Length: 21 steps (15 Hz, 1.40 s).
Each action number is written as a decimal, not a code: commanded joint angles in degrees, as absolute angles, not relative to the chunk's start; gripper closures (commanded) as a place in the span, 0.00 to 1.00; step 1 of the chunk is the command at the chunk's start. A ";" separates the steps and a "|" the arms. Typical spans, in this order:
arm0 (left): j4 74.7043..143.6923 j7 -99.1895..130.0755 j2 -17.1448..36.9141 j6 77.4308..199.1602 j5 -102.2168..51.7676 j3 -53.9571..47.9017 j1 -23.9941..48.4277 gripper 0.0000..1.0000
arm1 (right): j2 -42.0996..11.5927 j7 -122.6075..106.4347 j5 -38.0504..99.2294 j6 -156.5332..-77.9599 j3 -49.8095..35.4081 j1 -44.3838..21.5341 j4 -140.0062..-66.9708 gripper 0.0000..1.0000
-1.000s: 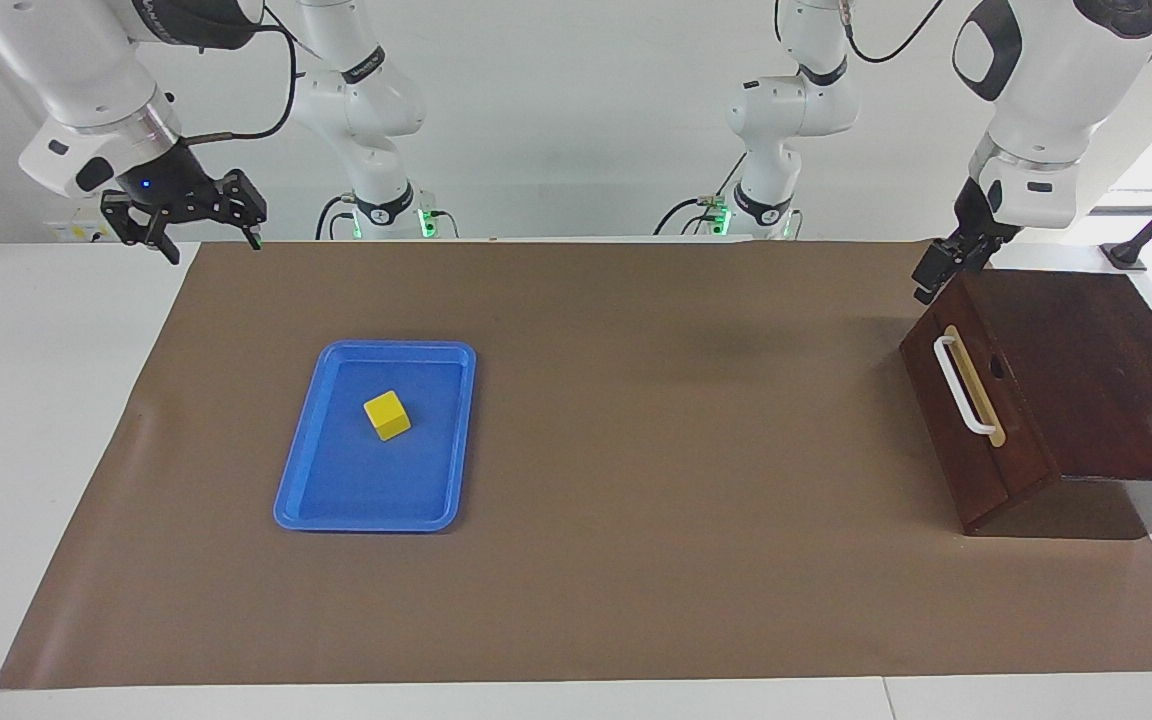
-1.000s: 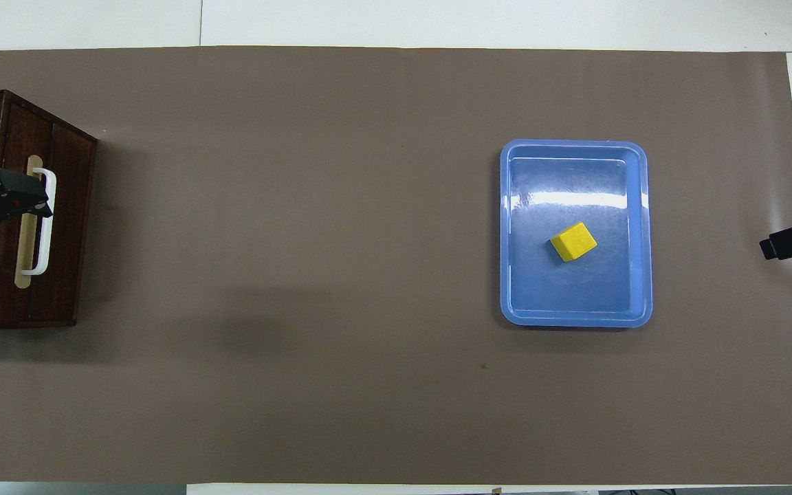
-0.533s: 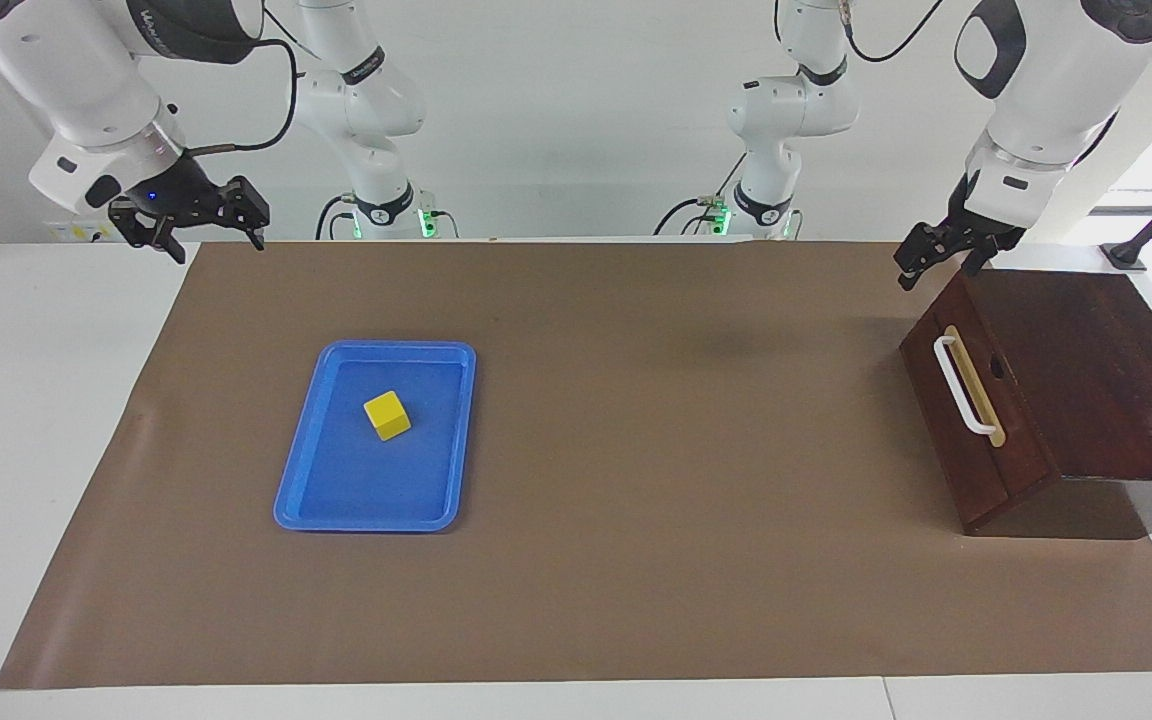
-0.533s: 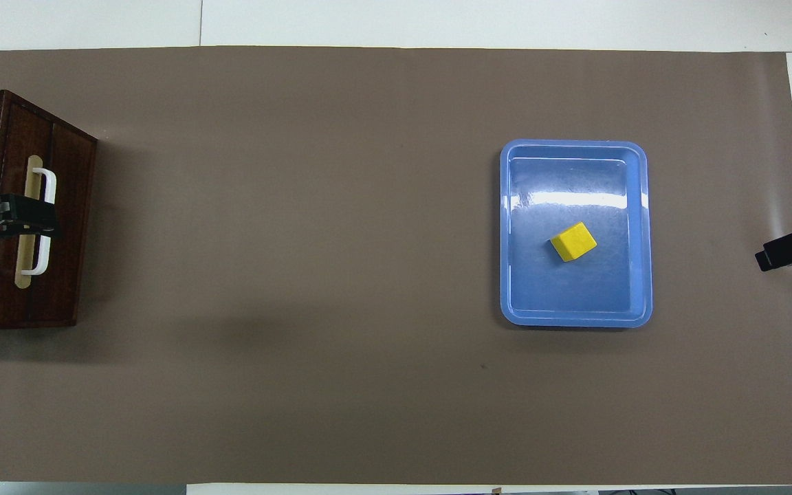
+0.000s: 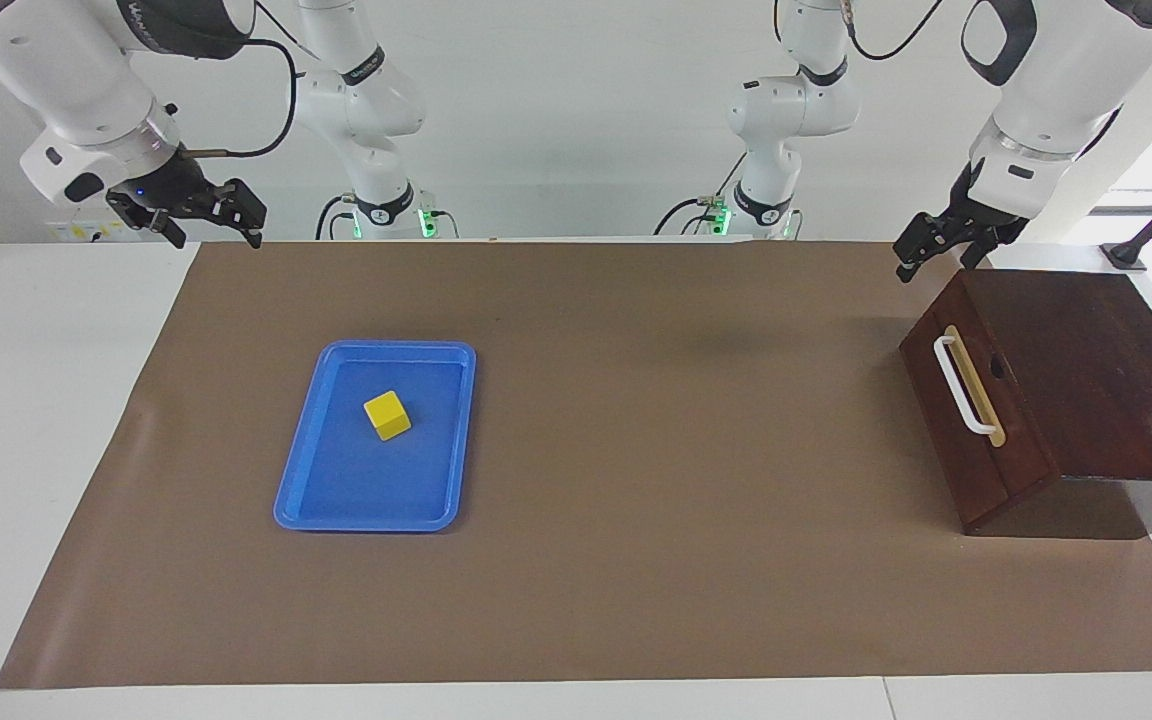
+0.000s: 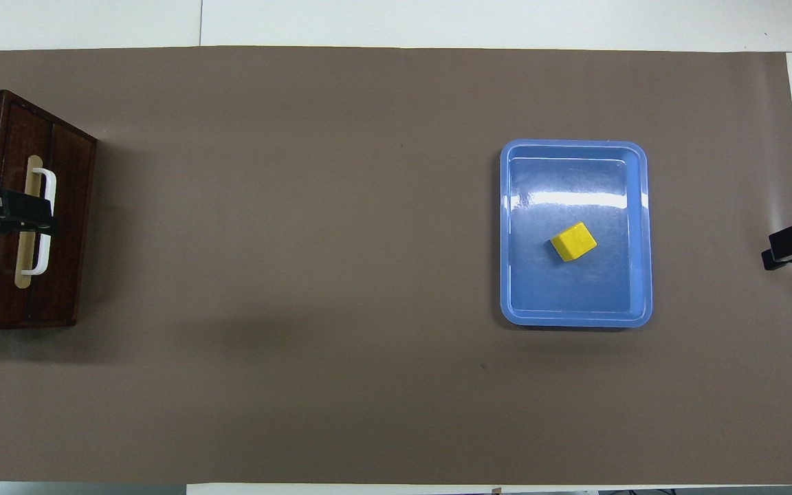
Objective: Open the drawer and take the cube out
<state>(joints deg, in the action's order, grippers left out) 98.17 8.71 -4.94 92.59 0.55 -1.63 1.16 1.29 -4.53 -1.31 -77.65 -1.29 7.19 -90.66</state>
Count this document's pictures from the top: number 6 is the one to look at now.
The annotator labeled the blue plastic tray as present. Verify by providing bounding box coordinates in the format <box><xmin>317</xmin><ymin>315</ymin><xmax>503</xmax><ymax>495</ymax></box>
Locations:
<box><xmin>500</xmin><ymin>139</ymin><xmax>654</xmax><ymax>329</ymax></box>

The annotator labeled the brown table mat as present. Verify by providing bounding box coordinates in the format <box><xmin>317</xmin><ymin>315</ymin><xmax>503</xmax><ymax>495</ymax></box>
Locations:
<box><xmin>0</xmin><ymin>46</ymin><xmax>792</xmax><ymax>485</ymax></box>

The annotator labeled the yellow cube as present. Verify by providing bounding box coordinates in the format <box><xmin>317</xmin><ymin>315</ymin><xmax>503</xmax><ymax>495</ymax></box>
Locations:
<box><xmin>549</xmin><ymin>221</ymin><xmax>598</xmax><ymax>263</ymax></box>

